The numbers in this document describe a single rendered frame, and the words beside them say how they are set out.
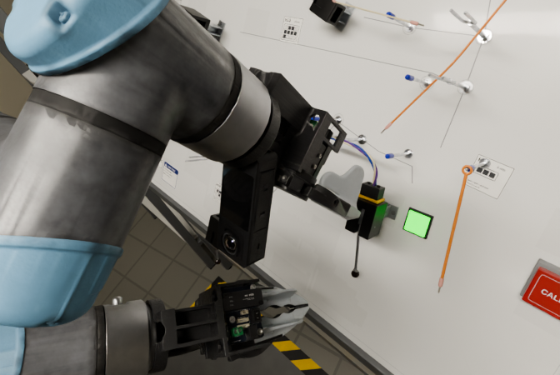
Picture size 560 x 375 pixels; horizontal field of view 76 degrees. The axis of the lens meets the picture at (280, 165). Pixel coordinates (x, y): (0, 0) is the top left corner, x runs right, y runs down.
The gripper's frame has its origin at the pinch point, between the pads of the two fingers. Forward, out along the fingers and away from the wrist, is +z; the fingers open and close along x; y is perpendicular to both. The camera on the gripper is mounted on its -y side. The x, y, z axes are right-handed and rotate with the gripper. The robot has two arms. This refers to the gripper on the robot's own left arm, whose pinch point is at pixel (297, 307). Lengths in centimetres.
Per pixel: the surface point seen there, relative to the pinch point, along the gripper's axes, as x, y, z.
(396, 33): 37.1, 19.1, 17.4
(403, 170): 17.1, 9.3, 20.0
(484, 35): 28.4, 28.9, 20.7
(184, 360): -7, -134, 21
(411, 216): 9.8, 7.3, 20.3
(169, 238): 55, -159, 25
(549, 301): -5.8, 19.3, 24.9
